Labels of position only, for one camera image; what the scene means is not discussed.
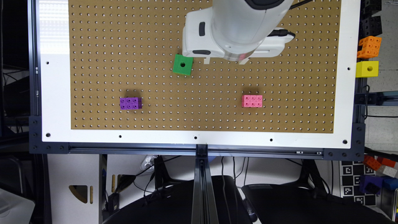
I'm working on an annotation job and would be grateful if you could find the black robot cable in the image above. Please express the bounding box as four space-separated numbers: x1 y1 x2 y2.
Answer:
267 0 314 39

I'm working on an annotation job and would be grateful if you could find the black chair right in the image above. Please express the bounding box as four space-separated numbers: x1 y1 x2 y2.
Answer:
242 160 393 224

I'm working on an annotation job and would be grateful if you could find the black cubes stack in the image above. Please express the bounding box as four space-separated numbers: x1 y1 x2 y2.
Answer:
359 0 382 39

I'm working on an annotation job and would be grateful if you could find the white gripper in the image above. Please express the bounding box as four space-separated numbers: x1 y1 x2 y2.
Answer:
182 7 295 66

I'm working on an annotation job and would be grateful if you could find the pink block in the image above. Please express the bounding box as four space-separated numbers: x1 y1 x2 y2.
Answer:
241 95 263 108

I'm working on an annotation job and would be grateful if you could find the orange block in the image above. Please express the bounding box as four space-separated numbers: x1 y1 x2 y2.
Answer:
357 35 382 59

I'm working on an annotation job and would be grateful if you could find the black aluminium frame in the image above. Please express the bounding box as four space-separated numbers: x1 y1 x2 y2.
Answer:
27 0 366 224

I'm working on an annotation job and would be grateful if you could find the black chair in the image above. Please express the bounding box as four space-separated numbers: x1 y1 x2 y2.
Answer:
105 156 251 223
242 160 393 224

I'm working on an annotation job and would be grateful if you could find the orange red blocks pile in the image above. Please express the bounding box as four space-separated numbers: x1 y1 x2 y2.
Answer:
363 155 397 177

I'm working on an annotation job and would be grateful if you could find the black chair left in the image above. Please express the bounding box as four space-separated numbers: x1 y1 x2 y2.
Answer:
105 156 251 223

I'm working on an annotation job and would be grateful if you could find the brown pegboard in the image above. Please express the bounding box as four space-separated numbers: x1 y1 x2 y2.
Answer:
68 0 341 134

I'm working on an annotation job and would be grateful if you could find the dark purple block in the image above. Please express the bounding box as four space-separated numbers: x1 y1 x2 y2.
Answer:
359 175 383 195

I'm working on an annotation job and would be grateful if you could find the yellow cube with hole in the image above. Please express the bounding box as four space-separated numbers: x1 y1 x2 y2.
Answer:
356 61 379 78

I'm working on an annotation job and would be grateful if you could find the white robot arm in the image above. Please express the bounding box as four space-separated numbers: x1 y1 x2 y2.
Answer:
182 0 295 64

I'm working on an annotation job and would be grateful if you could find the fiducial marker board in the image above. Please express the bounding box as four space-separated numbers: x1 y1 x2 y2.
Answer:
340 161 377 206

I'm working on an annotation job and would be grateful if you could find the green cube with hole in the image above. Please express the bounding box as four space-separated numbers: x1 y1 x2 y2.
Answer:
172 54 193 75

